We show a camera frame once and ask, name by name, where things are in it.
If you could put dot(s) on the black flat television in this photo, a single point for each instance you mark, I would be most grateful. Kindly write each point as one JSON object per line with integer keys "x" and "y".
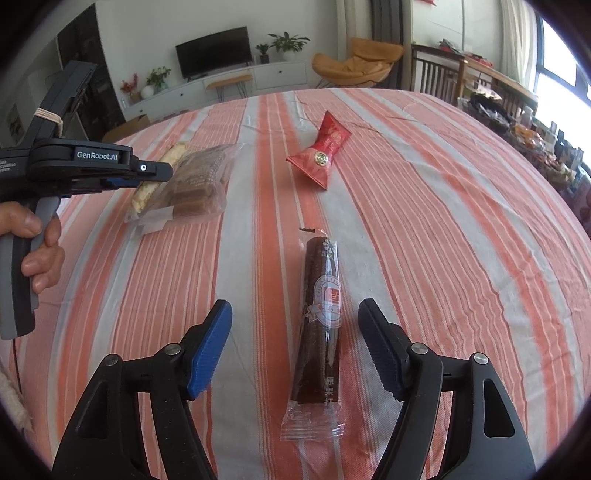
{"x": 223, "y": 49}

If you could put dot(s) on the red snack packet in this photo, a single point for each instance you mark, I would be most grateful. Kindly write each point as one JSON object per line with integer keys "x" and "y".
{"x": 316, "y": 161}

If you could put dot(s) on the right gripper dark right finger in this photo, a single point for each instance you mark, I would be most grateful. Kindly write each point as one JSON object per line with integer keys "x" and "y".
{"x": 388, "y": 346}

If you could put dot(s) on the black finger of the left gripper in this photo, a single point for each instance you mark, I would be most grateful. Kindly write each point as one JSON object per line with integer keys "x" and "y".
{"x": 139, "y": 172}

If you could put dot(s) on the basket of snacks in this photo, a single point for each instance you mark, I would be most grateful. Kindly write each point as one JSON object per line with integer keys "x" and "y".
{"x": 557, "y": 160}

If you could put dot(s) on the clear bag brown biscuits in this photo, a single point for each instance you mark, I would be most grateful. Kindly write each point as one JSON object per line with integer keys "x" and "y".
{"x": 195, "y": 194}

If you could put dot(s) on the green potted plant large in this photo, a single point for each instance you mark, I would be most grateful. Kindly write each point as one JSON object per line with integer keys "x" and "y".
{"x": 288, "y": 46}

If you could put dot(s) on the yellow cream cracker pack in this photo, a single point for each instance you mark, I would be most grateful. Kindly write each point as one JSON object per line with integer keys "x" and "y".
{"x": 154, "y": 180}

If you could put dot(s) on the green plant white vase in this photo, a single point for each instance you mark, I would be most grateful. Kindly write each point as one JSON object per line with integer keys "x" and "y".
{"x": 155, "y": 82}

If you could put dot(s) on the orange lounge chair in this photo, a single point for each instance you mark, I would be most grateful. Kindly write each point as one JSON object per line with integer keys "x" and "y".
{"x": 370, "y": 63}

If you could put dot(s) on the white tv cabinet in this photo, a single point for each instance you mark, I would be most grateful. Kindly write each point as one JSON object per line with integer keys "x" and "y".
{"x": 192, "y": 95}

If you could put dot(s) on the small potted plant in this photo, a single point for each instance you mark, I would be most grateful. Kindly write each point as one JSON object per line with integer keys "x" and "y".
{"x": 263, "y": 51}

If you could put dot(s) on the small wooden bench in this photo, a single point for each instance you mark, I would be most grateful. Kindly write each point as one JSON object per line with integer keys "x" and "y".
{"x": 238, "y": 82}

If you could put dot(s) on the striped orange white tablecloth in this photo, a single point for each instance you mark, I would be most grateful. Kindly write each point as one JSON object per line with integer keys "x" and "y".
{"x": 294, "y": 208}

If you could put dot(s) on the grey curtain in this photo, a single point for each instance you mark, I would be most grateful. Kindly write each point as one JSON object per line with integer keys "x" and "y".
{"x": 391, "y": 21}

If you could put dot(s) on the red flower vase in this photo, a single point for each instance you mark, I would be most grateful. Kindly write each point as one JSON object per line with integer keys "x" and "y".
{"x": 130, "y": 89}

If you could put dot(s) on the dark brown sausage stick pack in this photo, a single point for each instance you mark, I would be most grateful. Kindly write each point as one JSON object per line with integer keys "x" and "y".
{"x": 314, "y": 411}

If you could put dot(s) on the white sheer curtain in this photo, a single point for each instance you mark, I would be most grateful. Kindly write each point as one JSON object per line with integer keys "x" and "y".
{"x": 519, "y": 42}

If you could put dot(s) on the brown cardboard box floor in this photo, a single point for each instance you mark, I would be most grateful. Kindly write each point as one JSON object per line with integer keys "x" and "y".
{"x": 126, "y": 129}

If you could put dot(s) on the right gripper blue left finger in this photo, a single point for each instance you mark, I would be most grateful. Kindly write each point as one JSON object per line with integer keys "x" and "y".
{"x": 205, "y": 343}

